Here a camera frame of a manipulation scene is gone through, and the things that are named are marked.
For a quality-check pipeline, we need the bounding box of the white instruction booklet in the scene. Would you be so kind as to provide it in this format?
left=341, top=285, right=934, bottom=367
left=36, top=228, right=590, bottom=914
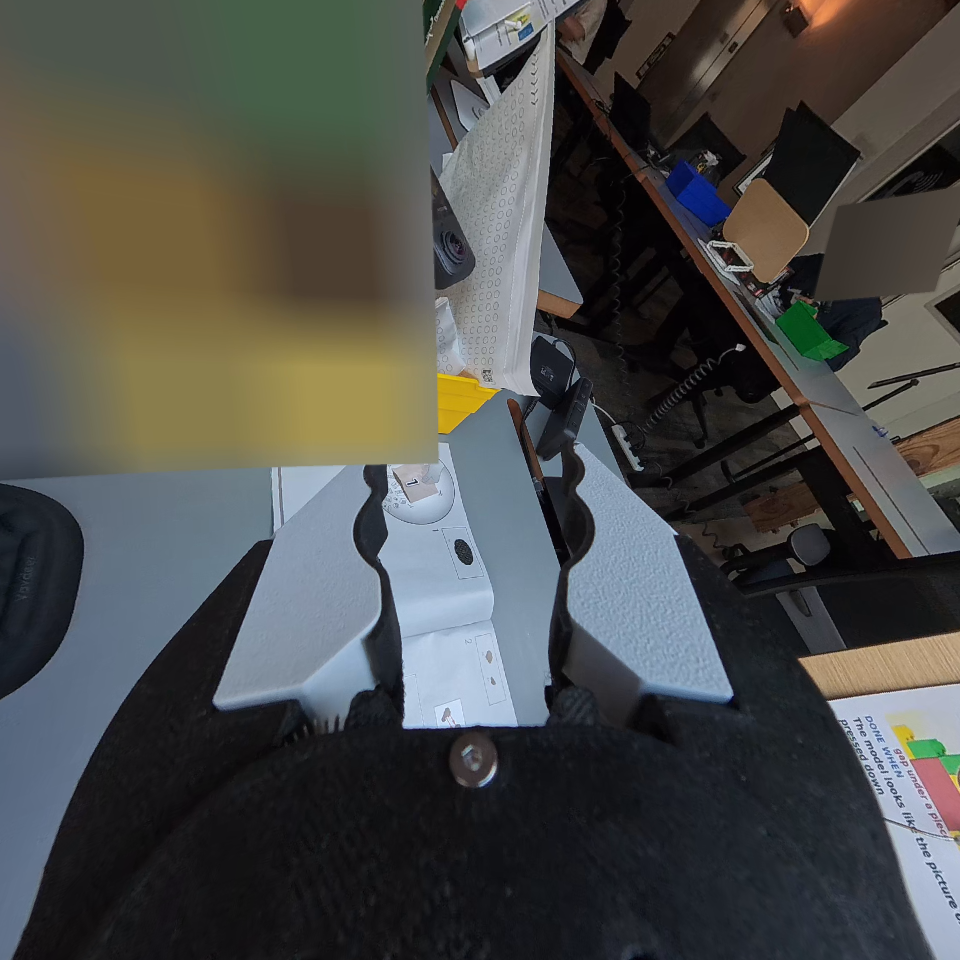
left=271, top=442, right=519, bottom=729

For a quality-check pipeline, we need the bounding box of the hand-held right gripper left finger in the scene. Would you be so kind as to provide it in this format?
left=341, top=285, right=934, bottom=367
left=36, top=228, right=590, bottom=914
left=212, top=465, right=406, bottom=729

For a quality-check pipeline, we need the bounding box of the plywood task board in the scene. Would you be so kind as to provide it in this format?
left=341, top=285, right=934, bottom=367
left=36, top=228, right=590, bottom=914
left=798, top=633, right=960, bottom=702

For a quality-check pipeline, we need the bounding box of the blue plastic bin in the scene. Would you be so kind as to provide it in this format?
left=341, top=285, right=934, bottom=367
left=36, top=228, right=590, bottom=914
left=666, top=159, right=732, bottom=226

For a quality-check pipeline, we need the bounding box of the yellow plastic bin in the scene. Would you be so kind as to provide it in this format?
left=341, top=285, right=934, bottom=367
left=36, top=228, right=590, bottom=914
left=437, top=372, right=502, bottom=436

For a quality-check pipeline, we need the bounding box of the standing instruction sheet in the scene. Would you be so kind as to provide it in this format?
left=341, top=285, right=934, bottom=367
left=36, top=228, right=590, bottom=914
left=457, top=0, right=586, bottom=76

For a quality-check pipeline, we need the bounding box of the black coiled cable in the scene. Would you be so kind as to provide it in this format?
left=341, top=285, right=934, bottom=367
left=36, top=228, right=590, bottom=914
left=645, top=356, right=721, bottom=432

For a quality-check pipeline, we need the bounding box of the bare plywood board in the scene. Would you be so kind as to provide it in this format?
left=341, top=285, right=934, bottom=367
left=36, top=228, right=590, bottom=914
left=723, top=178, right=811, bottom=280

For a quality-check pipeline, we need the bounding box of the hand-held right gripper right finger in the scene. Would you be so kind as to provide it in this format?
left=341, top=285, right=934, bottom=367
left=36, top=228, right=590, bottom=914
left=547, top=444, right=736, bottom=729

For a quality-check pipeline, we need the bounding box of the black foam panel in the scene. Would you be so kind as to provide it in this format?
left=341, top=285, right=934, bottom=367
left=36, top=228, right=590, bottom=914
left=765, top=101, right=862, bottom=226

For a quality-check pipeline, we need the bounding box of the small green plastic bin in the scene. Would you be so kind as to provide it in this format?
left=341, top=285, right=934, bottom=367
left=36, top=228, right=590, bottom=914
left=774, top=300, right=850, bottom=363

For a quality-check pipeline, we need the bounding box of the black cushioned wrist pad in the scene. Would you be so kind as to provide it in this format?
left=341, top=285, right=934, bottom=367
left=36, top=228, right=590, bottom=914
left=0, top=483, right=85, bottom=702

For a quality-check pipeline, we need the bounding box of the black rectangular hub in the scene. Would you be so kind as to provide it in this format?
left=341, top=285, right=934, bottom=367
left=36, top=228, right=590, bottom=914
left=536, top=377, right=595, bottom=461

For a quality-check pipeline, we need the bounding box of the printed task sheet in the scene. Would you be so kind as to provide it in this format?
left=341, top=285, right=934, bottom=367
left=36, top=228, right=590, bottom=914
left=828, top=678, right=960, bottom=960

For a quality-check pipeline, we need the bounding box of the large white paper bag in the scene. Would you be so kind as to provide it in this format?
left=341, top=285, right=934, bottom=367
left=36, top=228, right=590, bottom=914
left=438, top=22, right=556, bottom=395

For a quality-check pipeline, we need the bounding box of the grey desk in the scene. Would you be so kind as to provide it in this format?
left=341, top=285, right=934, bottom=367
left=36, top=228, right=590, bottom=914
left=0, top=390, right=601, bottom=939

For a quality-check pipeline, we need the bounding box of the long grey table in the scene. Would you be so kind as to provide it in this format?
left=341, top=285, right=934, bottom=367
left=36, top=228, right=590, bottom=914
left=555, top=48, right=960, bottom=560

